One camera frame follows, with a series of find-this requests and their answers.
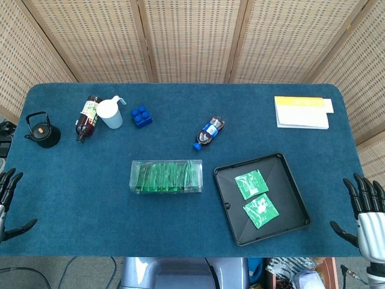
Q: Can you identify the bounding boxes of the yellow white booklet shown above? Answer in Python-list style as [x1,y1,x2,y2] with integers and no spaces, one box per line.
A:
[274,96,334,130]

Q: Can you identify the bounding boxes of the black square plastic tray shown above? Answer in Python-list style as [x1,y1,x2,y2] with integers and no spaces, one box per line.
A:
[214,152,312,247]

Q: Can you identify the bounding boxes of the blue felt table cover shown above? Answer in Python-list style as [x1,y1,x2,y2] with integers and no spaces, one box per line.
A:
[0,82,381,258]

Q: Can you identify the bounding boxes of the brown sauce bottle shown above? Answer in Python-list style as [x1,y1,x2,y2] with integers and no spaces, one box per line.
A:
[75,95,104,143]

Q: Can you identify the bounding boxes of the green packets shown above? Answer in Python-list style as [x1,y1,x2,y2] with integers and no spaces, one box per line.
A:
[134,161,201,193]

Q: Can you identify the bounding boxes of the blue building block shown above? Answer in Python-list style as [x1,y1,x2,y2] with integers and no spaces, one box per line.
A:
[130,105,153,129]

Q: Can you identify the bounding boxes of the black equipment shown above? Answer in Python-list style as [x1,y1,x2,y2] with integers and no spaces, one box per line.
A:
[0,120,15,158]

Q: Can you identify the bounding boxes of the woven wooden folding screen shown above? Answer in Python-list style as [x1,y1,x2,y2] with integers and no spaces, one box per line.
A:
[0,0,385,193]

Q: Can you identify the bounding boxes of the white plastic spouted cup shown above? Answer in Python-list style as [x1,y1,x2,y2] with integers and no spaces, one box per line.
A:
[96,95,127,129]

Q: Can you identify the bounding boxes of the black floor cable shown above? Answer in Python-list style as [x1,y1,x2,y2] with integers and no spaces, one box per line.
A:
[0,266,52,289]

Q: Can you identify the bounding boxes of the clear box of green packets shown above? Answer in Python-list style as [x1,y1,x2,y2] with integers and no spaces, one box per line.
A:
[129,158,203,196]

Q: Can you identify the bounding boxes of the black cast iron teapot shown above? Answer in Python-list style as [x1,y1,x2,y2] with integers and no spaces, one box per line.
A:
[24,111,62,149]

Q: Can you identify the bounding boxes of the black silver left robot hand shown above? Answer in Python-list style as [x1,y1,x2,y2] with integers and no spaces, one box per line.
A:
[0,167,38,243]

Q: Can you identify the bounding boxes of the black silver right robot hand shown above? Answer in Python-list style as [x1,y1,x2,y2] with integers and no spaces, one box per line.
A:
[330,172,385,266]

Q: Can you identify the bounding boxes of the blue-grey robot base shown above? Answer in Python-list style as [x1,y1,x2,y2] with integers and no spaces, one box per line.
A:
[120,256,250,289]

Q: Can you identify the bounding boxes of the small cola bottle blue cap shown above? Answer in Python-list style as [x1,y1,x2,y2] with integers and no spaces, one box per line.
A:
[192,116,226,151]

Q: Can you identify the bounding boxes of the grey floor cable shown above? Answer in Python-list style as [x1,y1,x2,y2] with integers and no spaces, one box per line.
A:
[57,256,117,289]

